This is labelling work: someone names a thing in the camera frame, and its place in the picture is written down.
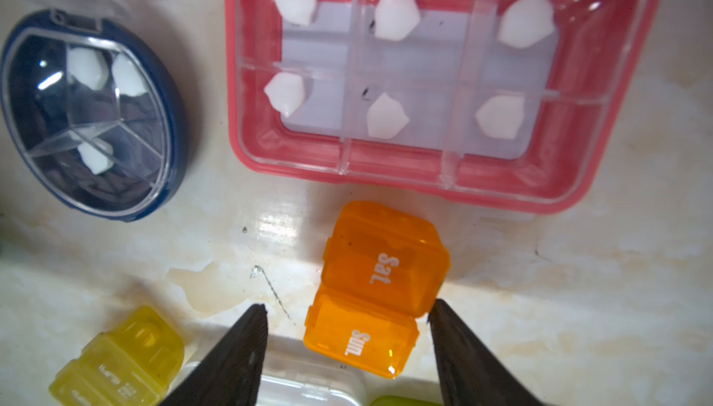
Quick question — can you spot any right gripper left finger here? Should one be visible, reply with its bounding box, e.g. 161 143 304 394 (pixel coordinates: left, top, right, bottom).
162 304 268 406

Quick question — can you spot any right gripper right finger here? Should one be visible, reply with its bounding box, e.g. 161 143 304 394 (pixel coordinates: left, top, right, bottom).
428 298 543 406

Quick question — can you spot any lime green square pillbox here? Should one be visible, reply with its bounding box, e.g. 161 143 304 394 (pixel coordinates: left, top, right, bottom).
371 396 440 406

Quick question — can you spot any yellow small pillbox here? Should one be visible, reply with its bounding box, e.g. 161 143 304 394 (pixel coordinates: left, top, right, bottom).
49 306 185 406

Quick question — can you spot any orange two-cell pillbox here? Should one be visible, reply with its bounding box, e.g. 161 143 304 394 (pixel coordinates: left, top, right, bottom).
304 201 450 379

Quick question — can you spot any pink rectangular pillbox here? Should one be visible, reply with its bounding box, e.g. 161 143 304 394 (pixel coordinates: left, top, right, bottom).
225 0 660 214

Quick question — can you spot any navy round pillbox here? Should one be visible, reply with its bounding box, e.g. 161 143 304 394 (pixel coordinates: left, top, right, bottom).
1 10 189 222

